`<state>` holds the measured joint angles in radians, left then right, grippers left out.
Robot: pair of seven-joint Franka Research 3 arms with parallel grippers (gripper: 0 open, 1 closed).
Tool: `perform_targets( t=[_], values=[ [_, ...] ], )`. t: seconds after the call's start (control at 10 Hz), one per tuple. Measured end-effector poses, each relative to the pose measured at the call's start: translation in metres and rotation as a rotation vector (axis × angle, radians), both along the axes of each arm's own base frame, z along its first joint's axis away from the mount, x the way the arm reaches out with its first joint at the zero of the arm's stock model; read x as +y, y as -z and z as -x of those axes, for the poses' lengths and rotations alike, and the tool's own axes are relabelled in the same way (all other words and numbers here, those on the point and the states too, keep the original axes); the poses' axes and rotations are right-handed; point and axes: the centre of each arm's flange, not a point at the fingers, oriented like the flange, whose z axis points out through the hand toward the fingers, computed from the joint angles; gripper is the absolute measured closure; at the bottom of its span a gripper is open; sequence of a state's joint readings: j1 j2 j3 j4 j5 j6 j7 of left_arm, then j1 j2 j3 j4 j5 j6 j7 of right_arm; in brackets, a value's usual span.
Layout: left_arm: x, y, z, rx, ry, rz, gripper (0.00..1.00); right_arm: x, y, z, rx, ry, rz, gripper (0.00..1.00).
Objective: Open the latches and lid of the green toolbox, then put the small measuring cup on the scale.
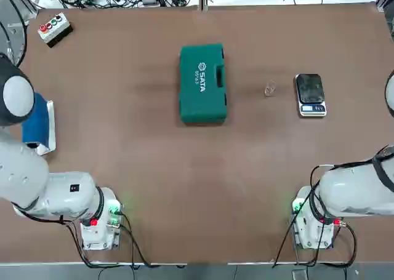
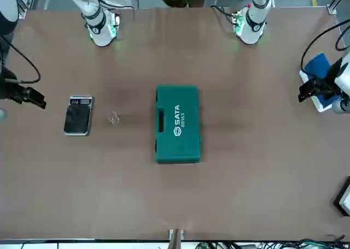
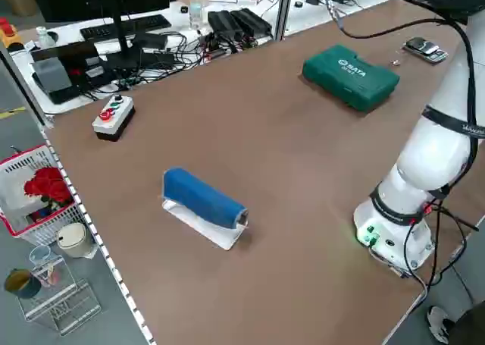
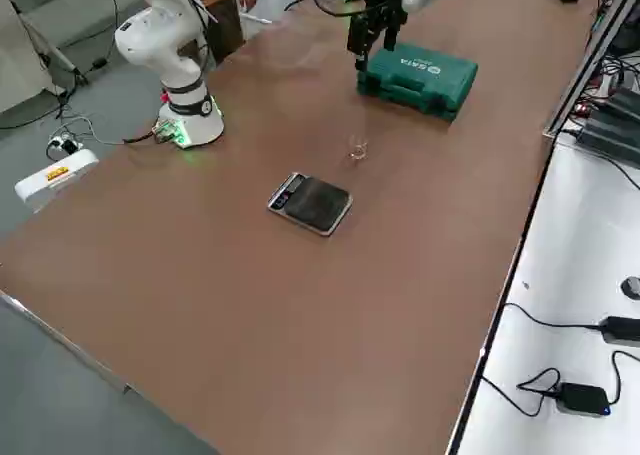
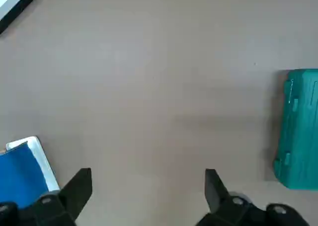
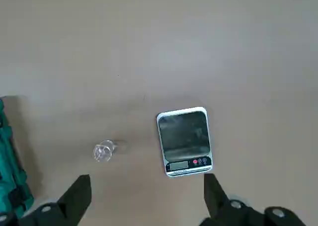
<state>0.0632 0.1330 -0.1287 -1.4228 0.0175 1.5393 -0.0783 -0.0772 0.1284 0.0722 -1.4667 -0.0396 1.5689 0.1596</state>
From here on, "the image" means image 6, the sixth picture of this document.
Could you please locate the silver black digital scale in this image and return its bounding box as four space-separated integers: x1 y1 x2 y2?
156 106 214 178

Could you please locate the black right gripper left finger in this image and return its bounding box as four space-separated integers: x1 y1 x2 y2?
18 175 92 226

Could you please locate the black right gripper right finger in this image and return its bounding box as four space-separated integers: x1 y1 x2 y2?
198 173 307 226

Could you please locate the green plastic toolbox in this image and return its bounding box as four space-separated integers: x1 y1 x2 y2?
0 96 35 221

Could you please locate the small clear measuring cup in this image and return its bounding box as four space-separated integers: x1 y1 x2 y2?
92 139 119 162

